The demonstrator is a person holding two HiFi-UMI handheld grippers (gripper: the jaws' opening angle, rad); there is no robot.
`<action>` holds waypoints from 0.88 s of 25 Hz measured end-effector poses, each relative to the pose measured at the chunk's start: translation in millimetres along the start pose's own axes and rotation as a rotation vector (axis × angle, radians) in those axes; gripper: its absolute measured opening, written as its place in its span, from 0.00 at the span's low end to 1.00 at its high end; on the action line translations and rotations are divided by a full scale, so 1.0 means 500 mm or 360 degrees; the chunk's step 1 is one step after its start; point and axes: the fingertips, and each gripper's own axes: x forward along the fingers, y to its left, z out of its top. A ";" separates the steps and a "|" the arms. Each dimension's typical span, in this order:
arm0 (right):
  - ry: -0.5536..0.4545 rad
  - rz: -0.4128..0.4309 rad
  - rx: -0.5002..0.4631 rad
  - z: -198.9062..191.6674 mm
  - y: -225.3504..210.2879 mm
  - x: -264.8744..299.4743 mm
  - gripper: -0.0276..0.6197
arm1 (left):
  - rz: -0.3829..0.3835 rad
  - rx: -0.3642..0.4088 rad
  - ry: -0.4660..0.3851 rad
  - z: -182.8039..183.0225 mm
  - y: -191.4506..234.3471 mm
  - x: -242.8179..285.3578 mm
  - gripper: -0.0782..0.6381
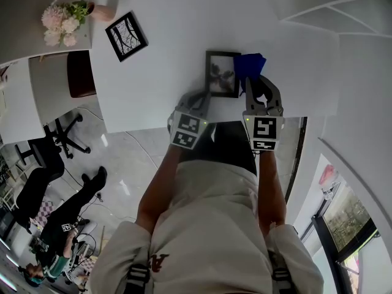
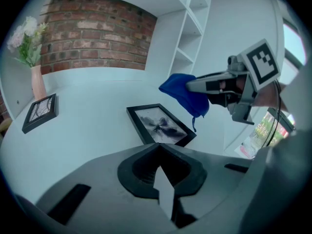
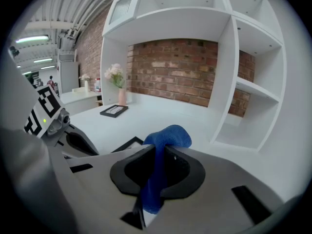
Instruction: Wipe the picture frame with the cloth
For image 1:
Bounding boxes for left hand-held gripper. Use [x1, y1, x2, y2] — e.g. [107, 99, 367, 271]
[167, 91, 213, 150]

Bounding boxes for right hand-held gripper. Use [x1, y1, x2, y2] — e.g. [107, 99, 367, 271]
[242, 75, 286, 151]

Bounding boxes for blue cloth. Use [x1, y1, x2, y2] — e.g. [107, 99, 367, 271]
[233, 52, 267, 97]

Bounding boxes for dark flower print picture frame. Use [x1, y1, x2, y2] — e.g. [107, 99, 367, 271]
[205, 50, 243, 99]

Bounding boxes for person's left forearm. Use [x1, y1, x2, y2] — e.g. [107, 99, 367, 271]
[135, 145, 186, 230]

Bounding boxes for person's right forearm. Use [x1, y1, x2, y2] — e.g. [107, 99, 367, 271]
[255, 150, 287, 236]

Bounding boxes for person's black trousers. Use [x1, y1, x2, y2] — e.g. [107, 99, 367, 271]
[210, 122, 258, 177]

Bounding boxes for brown stool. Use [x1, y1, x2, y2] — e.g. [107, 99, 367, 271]
[66, 50, 98, 99]

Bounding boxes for pink vase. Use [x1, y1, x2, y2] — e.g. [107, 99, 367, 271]
[88, 3, 118, 23]

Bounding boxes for person's beige shirt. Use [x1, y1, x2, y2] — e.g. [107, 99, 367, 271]
[88, 159, 325, 294]

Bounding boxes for white side desk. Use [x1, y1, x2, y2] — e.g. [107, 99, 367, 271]
[28, 50, 108, 145]

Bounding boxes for dark framed window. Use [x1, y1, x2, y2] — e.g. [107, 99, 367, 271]
[311, 181, 381, 258]

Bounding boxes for pink flower bouquet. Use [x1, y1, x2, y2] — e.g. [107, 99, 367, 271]
[40, 0, 96, 48]

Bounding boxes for black office chair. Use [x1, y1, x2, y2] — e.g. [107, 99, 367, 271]
[13, 113, 92, 234]

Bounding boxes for white floor cable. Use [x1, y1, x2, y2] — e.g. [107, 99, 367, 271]
[124, 130, 165, 168]

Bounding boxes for black branch print picture frame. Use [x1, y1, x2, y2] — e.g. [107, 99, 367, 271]
[105, 10, 149, 63]

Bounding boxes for black backpack strap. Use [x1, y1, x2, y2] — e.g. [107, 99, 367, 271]
[270, 252, 293, 294]
[126, 262, 151, 294]

